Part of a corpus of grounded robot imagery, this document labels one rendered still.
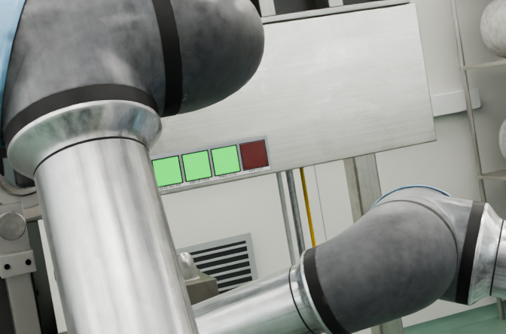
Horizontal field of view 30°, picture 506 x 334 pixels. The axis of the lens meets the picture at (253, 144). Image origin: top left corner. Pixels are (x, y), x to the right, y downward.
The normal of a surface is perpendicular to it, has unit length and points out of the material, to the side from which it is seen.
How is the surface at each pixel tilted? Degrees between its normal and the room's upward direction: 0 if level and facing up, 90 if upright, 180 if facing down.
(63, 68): 63
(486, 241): 80
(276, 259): 90
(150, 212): 69
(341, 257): 52
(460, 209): 33
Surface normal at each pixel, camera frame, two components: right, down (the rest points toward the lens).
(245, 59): 0.89, 0.29
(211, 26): 0.58, -0.11
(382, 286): 0.11, 0.08
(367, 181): 0.33, 0.00
